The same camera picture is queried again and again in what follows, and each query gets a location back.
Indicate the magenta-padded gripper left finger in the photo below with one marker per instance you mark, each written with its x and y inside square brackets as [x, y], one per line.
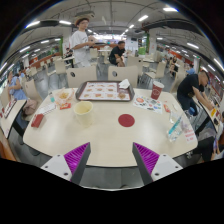
[76, 157]

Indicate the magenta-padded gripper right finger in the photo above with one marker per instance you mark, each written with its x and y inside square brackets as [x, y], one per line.
[147, 157]

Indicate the clear blue-capped water bottle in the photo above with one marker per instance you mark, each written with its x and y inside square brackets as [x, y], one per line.
[174, 130]

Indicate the flat round red coaster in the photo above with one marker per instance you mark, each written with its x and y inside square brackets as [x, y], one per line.
[126, 120]

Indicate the cream paper cup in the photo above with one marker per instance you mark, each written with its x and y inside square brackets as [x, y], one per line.
[83, 113]

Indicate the red sauce packet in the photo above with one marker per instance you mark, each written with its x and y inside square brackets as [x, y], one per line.
[65, 106]

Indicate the small red packet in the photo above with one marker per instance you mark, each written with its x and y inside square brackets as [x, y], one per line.
[166, 108]

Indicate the printed sticker sheet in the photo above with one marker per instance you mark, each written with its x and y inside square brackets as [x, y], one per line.
[148, 104]

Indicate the red wallet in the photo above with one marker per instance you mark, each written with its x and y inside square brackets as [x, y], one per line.
[37, 120]

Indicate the white paper receipt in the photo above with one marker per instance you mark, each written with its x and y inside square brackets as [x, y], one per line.
[46, 108]

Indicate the food wrapper bag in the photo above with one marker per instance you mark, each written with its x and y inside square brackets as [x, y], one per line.
[63, 96]

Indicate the small teal bottle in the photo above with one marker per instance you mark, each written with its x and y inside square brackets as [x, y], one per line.
[51, 97]

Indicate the red paper cup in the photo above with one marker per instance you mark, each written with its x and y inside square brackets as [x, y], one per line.
[156, 90]

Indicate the brown food tray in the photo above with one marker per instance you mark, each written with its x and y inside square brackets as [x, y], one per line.
[100, 91]

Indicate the person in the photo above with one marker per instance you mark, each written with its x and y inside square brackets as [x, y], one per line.
[80, 43]
[218, 146]
[116, 55]
[16, 88]
[188, 88]

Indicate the neighbouring beige table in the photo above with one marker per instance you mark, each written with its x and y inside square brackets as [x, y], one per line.
[10, 121]
[205, 113]

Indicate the crumpled white napkin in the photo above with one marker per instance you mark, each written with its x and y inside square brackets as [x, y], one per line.
[124, 84]

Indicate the beige chair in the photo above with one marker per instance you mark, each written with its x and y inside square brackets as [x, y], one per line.
[123, 74]
[81, 76]

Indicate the ceiling lights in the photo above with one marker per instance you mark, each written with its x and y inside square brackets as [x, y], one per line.
[142, 18]

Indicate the ceiling air conditioner unit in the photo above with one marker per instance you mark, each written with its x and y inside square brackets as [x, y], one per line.
[85, 14]

